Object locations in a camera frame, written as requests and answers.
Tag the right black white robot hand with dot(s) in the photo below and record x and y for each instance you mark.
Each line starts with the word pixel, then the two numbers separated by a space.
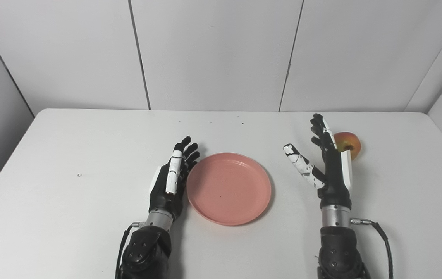
pixel 335 182

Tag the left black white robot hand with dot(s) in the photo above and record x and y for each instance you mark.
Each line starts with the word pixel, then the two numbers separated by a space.
pixel 162 199

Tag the red yellow apple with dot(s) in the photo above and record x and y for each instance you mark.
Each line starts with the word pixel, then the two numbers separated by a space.
pixel 353 143

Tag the pink round plate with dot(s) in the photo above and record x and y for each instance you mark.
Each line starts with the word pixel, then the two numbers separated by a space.
pixel 228 188

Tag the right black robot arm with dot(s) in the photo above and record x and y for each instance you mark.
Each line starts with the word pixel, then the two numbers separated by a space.
pixel 339 252

